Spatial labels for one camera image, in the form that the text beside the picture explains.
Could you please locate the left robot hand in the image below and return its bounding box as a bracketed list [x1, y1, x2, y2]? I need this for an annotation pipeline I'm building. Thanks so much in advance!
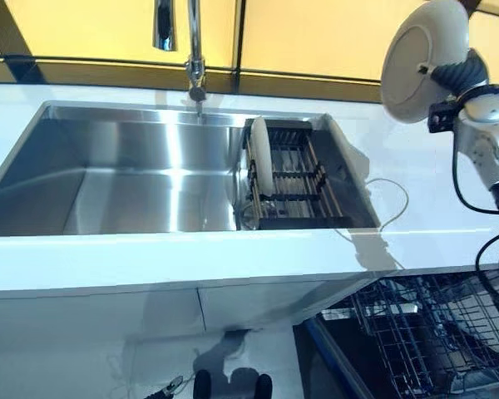
[142, 374, 185, 399]

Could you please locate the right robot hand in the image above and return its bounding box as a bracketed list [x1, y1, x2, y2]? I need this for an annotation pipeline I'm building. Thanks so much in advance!
[416, 47, 492, 96]

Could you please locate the white ceramic plate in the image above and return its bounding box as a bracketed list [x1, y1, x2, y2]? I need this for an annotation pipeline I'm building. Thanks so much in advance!
[379, 0, 472, 125]
[249, 116, 273, 197]

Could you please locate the dishwasher door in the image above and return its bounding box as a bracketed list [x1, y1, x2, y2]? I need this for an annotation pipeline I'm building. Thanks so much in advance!
[292, 314, 384, 399]

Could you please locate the black left robot foot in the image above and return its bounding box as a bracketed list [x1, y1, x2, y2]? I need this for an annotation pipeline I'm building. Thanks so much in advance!
[192, 368, 214, 399]

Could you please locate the black robot foot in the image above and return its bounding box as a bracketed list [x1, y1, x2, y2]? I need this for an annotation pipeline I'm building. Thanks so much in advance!
[253, 372, 274, 399]
[192, 368, 214, 399]

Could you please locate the black right robot foot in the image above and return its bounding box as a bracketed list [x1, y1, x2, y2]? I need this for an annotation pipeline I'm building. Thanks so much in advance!
[253, 372, 274, 399]

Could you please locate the black dish drying rack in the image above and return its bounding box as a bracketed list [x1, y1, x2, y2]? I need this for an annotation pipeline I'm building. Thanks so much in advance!
[240, 117, 347, 232]

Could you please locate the stainless steel sink basin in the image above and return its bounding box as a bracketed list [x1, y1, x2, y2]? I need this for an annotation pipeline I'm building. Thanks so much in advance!
[0, 99, 382, 239]

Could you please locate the chrome gooseneck kitchen faucet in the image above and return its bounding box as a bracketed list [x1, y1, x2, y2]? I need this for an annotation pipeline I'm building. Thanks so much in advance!
[151, 0, 210, 105]

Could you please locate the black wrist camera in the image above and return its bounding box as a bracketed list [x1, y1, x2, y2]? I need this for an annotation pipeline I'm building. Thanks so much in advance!
[427, 97, 461, 135]

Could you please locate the black wire dishwasher rack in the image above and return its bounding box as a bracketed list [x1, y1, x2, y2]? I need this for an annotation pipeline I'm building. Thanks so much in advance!
[315, 268, 499, 399]

